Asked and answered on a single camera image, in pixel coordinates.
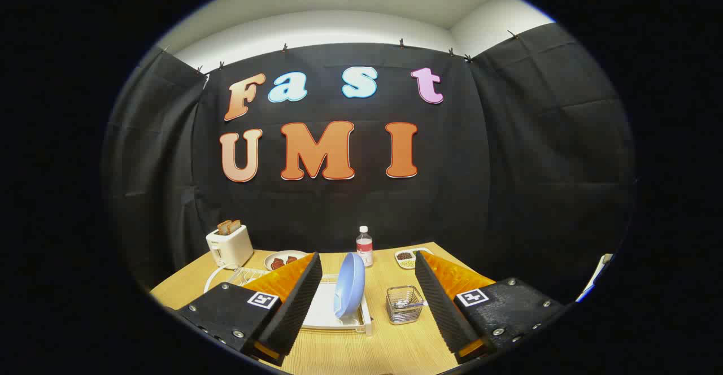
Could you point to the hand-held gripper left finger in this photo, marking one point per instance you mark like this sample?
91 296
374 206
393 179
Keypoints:
294 313

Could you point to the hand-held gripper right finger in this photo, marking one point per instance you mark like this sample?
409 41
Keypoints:
443 313

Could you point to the silver spoon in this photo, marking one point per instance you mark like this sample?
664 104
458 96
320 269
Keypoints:
415 305

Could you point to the blue plate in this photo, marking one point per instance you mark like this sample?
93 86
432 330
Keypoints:
350 284

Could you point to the beige plate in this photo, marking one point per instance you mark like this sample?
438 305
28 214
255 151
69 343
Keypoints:
277 254

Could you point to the white drip tray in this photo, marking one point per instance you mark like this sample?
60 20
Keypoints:
322 310

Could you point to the white divided tray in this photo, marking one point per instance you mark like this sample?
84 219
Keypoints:
421 250

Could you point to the white toaster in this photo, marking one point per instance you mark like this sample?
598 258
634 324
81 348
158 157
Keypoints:
231 248

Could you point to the clear plastic bottle red label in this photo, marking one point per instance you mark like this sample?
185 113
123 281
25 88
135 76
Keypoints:
365 248

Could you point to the brown toast slice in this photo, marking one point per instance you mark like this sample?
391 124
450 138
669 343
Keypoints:
223 228
235 225

